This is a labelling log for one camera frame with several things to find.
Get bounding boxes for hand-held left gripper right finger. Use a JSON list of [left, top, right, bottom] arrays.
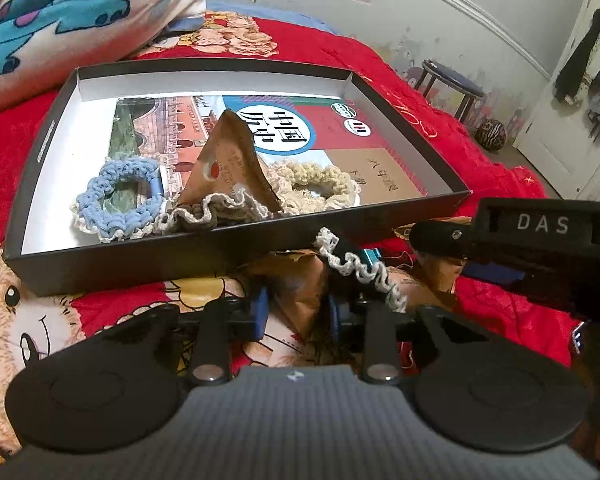
[[327, 294, 487, 384]]

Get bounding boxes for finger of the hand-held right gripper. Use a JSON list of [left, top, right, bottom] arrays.
[[459, 259, 527, 286], [410, 219, 477, 262]]

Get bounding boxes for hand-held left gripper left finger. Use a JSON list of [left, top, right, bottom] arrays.
[[99, 287, 272, 384]]

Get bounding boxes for black scrunchie with white trim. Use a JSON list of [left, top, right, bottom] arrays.
[[313, 227, 409, 312]]

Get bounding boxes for brown scrunchie with white trim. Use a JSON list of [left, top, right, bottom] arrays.
[[159, 192, 277, 236]]

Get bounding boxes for black cardboard box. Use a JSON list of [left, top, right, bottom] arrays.
[[3, 57, 473, 298]]

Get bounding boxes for beige crochet scrunchie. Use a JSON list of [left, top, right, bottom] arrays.
[[264, 158, 363, 217]]

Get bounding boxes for blue crochet scrunchie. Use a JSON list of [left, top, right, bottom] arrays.
[[69, 157, 171, 244]]

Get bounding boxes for white door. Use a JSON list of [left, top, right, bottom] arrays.
[[514, 0, 600, 202]]

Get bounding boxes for dark patterned ball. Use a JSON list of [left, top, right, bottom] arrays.
[[475, 118, 509, 154]]

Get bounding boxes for red bear print blanket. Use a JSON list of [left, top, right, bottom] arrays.
[[0, 12, 589, 461]]

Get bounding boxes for blue topped metal stool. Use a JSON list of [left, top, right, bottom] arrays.
[[413, 58, 487, 127]]

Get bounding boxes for picture cover book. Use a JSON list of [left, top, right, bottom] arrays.
[[110, 93, 428, 212]]

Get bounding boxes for dark hanging clothes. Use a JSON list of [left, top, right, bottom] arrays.
[[553, 6, 600, 107]]

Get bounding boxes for blue bedsheet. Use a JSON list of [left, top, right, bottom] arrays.
[[170, 1, 342, 36]]

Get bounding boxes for monster print quilt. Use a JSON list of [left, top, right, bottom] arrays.
[[0, 0, 207, 119]]

